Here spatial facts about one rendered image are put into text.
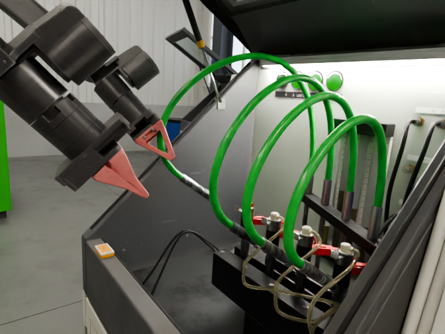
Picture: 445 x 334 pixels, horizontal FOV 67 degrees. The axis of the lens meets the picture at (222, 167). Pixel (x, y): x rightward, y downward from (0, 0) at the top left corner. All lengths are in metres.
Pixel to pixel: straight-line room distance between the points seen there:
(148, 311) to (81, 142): 0.36
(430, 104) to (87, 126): 0.65
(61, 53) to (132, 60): 0.33
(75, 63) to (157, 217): 0.66
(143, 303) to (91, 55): 0.45
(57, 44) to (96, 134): 0.10
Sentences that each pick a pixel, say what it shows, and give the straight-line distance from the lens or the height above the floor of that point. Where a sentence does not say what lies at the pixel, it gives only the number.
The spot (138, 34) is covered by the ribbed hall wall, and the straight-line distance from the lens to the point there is 7.62.
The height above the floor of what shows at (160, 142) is 1.23.
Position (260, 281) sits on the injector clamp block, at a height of 0.98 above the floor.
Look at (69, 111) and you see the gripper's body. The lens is 0.41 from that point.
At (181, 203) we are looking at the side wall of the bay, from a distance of 1.01.
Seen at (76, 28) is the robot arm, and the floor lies 1.39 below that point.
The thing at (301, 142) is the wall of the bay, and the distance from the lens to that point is 0.98.
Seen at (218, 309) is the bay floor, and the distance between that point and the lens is 0.87.
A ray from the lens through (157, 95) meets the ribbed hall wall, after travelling 7.69.
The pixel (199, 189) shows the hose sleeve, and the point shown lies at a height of 1.13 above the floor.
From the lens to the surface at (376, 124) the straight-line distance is 0.56.
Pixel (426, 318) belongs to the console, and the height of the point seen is 1.06.
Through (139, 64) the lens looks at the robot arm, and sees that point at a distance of 0.71.
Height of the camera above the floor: 1.33
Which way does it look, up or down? 12 degrees down
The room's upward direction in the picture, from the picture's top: 4 degrees clockwise
